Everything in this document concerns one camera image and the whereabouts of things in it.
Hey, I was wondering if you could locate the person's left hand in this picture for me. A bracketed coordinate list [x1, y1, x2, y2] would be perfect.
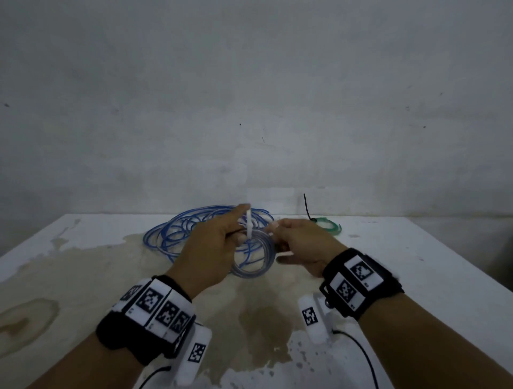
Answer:
[165, 203, 252, 300]

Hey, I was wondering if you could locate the person's right hand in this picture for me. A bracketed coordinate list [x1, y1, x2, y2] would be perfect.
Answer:
[266, 218, 348, 278]

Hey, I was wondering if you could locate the green tube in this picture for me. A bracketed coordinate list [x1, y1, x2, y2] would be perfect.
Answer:
[312, 216, 344, 235]

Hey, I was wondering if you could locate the single black zip tie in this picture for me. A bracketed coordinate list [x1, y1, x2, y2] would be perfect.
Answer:
[303, 193, 317, 222]

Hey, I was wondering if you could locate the clear tube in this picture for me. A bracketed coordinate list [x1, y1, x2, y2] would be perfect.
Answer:
[229, 229, 278, 278]

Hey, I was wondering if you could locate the black left wristband with markers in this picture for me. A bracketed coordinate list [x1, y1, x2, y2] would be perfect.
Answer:
[96, 275, 197, 366]

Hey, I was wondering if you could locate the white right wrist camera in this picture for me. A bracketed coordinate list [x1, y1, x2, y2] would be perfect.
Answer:
[298, 292, 336, 345]

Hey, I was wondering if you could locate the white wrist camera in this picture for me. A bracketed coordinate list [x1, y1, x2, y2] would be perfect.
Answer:
[298, 292, 336, 345]
[173, 322, 212, 386]

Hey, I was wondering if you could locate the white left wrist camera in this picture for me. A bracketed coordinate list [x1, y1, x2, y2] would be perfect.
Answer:
[173, 322, 212, 386]

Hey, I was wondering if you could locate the black right camera cord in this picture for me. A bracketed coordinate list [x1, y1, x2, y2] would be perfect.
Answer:
[332, 329, 379, 389]

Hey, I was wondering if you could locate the black camera cord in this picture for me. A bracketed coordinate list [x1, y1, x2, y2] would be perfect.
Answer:
[136, 364, 173, 389]
[332, 329, 379, 389]

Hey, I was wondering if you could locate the black left camera cord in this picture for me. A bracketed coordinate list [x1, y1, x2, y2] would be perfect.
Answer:
[136, 364, 173, 389]

